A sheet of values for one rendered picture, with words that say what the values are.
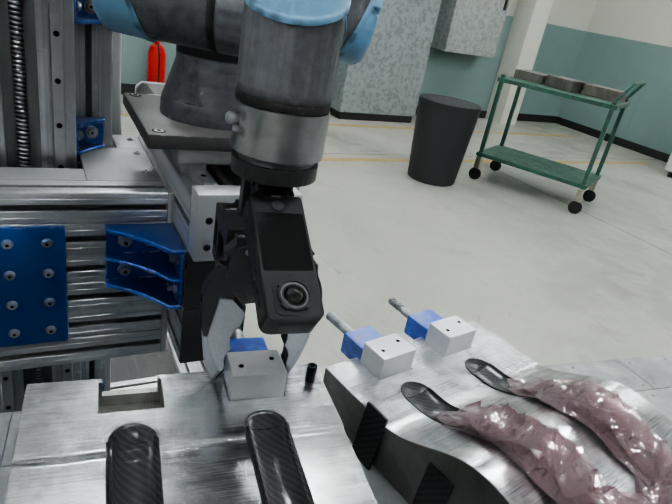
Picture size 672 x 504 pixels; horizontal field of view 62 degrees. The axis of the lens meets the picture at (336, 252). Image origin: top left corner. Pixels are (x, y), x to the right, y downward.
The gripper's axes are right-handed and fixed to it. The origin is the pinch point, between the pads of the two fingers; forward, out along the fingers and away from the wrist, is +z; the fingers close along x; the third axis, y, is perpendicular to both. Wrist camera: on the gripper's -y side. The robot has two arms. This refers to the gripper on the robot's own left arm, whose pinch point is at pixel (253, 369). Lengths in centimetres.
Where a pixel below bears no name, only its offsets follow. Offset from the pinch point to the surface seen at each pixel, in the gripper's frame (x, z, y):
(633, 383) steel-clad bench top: -58, 10, 3
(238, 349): 0.8, 0.0, 3.2
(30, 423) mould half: 18.2, 1.4, -2.9
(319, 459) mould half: -3.7, 1.8, -10.0
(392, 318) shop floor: -101, 90, 139
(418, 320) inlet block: -24.7, 3.4, 11.8
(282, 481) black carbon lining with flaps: -0.3, 2.3, -11.2
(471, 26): -373, -21, 564
